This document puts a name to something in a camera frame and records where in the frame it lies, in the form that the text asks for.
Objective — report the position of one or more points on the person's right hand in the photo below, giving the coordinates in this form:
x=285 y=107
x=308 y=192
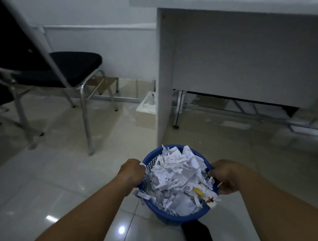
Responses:
x=227 y=176

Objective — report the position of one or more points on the person's left hand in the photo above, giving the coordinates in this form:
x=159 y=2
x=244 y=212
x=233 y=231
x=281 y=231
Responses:
x=133 y=172

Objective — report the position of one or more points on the yellow paper scrap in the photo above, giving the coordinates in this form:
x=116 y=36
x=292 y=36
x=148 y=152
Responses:
x=198 y=191

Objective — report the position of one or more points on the shredded paper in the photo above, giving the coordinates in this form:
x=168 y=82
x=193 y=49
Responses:
x=179 y=178

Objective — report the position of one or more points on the blue plastic mesh wastebasket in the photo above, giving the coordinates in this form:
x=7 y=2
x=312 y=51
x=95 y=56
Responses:
x=169 y=219

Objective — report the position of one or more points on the person's right forearm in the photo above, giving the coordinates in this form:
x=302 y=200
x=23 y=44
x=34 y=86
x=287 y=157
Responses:
x=278 y=211

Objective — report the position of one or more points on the person's left forearm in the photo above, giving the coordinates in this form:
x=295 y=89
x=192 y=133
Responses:
x=89 y=216

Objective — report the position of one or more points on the white tiled floor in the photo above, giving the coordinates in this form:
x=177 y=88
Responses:
x=74 y=161

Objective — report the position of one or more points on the person's black trouser leg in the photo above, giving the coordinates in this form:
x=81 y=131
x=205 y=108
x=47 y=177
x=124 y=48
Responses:
x=196 y=232

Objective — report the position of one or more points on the brown wooden board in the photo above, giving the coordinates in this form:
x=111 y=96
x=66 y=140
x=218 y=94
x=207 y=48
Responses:
x=109 y=83

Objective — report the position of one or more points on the white low shelf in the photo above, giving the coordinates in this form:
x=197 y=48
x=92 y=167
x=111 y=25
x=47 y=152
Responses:
x=236 y=54

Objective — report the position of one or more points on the black chrome chair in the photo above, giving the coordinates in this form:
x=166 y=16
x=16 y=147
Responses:
x=72 y=64

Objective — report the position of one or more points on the silver folding metal frame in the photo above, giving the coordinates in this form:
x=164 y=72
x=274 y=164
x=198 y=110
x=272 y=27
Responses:
x=177 y=109

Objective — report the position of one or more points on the white wall conduit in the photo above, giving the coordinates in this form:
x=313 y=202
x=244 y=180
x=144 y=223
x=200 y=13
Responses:
x=99 y=27

